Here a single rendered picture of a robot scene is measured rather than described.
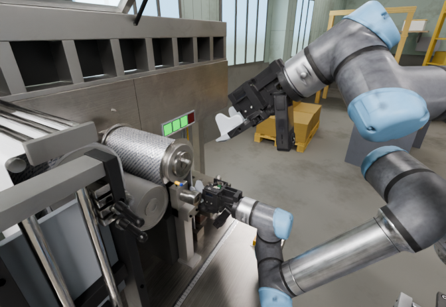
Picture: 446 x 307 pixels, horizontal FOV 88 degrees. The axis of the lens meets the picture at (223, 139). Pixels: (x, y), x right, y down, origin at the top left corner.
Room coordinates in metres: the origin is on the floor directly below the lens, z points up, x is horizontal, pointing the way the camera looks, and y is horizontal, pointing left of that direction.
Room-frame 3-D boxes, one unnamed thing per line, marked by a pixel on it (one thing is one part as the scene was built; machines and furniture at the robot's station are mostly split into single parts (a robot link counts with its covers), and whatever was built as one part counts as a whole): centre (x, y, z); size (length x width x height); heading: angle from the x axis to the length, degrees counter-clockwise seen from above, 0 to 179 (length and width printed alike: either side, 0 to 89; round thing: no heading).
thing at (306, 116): (3.68, -1.15, 0.36); 1.31 x 0.99 x 0.73; 138
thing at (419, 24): (5.91, -4.42, 1.76); 0.42 x 0.35 x 0.23; 48
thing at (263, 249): (0.48, -0.14, 1.01); 0.11 x 0.08 x 0.11; 176
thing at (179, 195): (0.53, 0.11, 1.05); 0.06 x 0.05 x 0.31; 60
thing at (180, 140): (0.58, 0.13, 1.25); 0.15 x 0.01 x 0.15; 150
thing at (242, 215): (0.53, -0.07, 1.11); 0.08 x 0.05 x 0.08; 150
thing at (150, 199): (0.54, 0.30, 1.17); 0.26 x 0.12 x 0.12; 60
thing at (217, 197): (0.57, 0.00, 1.12); 0.12 x 0.08 x 0.09; 60
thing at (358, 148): (2.92, -2.34, 0.35); 1.31 x 0.68 x 0.70; 133
